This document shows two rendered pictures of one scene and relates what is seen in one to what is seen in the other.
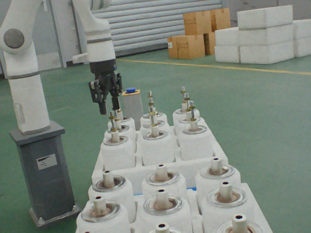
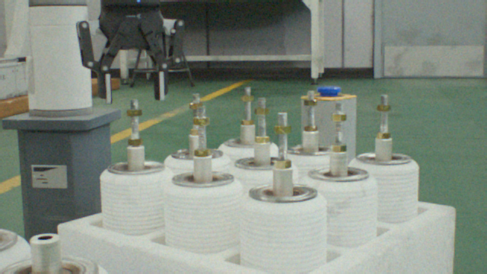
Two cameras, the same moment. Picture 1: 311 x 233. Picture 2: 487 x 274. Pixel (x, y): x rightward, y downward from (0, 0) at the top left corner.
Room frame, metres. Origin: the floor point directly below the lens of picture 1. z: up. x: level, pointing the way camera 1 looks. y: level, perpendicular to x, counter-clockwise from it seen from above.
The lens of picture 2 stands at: (0.45, -0.53, 0.43)
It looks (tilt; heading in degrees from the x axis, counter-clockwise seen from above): 9 degrees down; 39
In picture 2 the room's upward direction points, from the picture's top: 1 degrees counter-clockwise
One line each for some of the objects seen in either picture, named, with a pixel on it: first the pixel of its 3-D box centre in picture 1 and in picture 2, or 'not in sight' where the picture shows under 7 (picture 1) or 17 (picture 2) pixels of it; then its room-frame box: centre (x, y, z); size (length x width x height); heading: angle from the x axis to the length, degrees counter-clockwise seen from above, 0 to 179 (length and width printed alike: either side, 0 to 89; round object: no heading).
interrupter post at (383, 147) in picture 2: (185, 107); (383, 150); (1.27, -0.11, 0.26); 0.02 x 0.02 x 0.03
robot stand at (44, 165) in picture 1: (45, 173); (68, 203); (1.11, 0.38, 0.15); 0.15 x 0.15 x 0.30; 28
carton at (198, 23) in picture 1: (197, 23); not in sight; (5.14, -0.75, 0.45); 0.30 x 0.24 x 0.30; 30
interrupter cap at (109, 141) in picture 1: (115, 141); (136, 168); (1.03, 0.12, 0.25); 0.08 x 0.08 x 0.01
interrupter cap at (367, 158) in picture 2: (185, 110); (383, 159); (1.27, -0.11, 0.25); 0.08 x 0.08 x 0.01
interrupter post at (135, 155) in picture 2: (115, 136); (135, 158); (1.03, 0.12, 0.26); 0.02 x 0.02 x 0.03
